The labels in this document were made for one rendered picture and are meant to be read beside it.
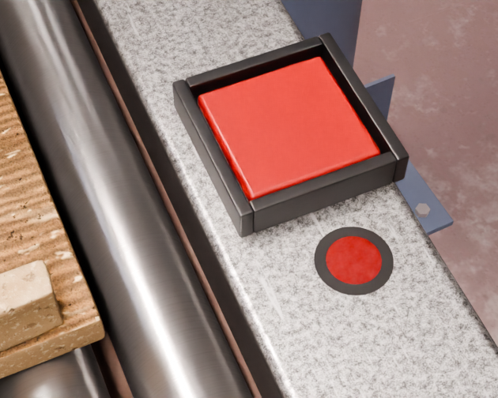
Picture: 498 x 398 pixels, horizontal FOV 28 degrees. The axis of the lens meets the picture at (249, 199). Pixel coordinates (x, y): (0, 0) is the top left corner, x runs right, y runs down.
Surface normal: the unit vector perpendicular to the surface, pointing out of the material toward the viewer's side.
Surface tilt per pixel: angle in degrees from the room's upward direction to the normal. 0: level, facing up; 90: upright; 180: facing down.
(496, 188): 0
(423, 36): 0
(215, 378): 23
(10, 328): 88
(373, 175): 90
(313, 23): 90
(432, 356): 0
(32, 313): 94
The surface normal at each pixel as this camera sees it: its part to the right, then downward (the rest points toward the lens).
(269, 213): 0.39, 0.76
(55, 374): 0.21, -0.62
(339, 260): 0.00, -0.56
